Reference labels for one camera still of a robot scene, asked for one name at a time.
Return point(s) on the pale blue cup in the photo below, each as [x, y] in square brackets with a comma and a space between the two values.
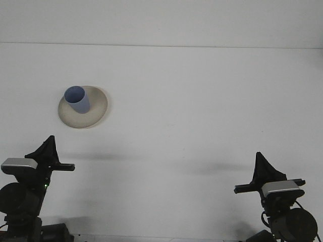
[79, 104]

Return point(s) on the pale round plate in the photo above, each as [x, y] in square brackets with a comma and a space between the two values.
[97, 111]

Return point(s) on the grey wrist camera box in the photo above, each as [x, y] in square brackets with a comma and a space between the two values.
[19, 164]
[281, 187]

